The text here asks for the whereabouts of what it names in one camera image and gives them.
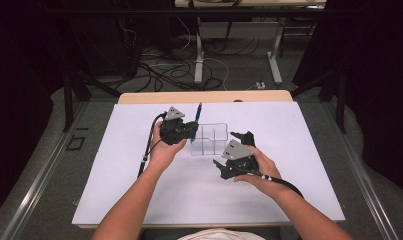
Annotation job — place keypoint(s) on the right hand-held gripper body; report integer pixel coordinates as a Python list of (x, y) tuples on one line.
[(237, 151)]

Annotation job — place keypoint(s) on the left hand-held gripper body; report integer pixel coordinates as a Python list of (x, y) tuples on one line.
[(172, 131)]

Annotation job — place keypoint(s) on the blue pen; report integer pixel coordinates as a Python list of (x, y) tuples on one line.
[(198, 115)]

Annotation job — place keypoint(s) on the clear plastic organizer box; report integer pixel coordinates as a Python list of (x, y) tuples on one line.
[(212, 143)]

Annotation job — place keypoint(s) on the person's left hand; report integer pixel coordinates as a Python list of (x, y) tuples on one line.
[(162, 153)]

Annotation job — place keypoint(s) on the person's right hand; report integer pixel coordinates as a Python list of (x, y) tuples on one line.
[(267, 173)]

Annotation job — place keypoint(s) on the wooden table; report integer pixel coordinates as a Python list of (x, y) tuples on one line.
[(175, 97)]

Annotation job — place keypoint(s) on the white table mat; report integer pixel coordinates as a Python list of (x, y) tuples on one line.
[(195, 196)]

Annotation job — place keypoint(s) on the white power plug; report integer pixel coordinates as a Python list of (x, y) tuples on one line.
[(260, 85)]

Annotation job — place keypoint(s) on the white desk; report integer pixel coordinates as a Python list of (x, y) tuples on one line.
[(199, 66)]

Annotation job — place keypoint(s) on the person's white shirt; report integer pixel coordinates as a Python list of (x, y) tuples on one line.
[(219, 235)]

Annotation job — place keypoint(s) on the black metal stand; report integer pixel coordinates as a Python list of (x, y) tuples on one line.
[(339, 100), (68, 100)]

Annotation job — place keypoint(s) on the black horizontal bar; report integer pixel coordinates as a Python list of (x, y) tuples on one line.
[(122, 11)]

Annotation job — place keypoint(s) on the aluminium floor rail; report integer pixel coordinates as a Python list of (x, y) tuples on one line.
[(359, 173), (39, 180)]

